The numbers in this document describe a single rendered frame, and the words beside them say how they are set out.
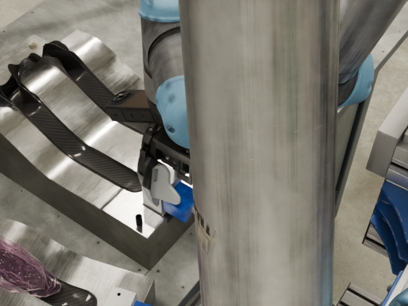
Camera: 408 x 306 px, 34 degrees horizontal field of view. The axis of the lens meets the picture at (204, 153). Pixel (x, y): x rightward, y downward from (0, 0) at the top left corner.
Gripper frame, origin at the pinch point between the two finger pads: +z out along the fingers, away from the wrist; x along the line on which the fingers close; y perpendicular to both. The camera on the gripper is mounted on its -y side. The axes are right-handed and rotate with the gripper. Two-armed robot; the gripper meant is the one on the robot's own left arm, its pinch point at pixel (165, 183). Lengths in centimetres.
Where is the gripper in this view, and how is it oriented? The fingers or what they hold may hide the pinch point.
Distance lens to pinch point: 96.7
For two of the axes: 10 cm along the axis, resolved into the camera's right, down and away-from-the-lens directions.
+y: 8.1, 4.6, -3.6
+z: -0.3, 6.5, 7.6
